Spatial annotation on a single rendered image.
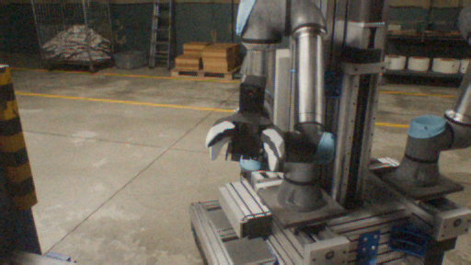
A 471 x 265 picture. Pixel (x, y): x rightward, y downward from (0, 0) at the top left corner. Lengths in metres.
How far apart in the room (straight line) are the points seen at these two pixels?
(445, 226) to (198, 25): 7.09
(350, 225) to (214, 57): 5.73
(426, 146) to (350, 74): 0.38
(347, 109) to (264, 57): 0.38
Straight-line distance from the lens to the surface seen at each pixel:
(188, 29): 8.12
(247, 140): 0.67
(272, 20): 1.04
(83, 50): 7.98
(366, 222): 1.38
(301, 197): 1.19
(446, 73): 7.06
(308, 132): 0.87
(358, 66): 1.26
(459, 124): 1.51
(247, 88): 0.65
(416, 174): 1.48
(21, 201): 1.35
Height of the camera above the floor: 1.46
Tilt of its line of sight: 21 degrees down
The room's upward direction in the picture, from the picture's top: straight up
